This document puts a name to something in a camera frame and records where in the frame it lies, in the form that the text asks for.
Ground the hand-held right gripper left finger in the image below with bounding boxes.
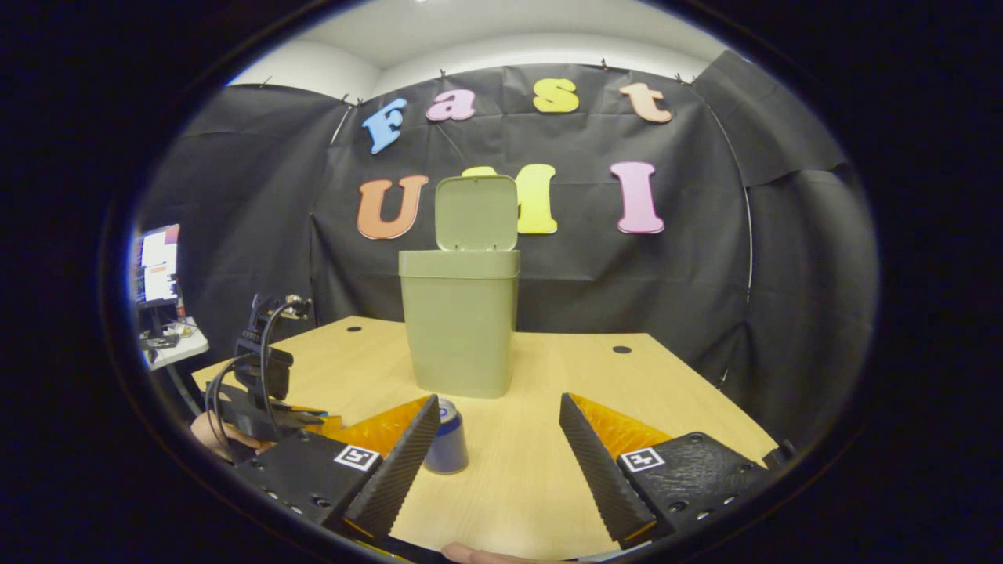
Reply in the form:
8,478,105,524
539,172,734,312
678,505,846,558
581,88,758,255
235,394,442,540

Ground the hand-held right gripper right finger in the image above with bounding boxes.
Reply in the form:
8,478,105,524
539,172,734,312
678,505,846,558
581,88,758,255
559,393,777,549

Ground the blue pop can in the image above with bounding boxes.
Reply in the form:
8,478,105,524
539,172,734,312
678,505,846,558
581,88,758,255
424,398,469,475

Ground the green desktop garbage bin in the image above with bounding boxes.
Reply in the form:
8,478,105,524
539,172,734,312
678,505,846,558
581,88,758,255
398,174,521,399

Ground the wooden desktop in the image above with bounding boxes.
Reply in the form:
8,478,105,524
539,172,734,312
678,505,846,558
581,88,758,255
192,315,780,561

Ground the computer monitor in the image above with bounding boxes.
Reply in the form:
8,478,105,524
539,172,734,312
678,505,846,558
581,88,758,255
133,224,181,308

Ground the black backdrop cloth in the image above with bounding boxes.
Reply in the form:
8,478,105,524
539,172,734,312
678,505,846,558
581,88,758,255
137,49,878,447

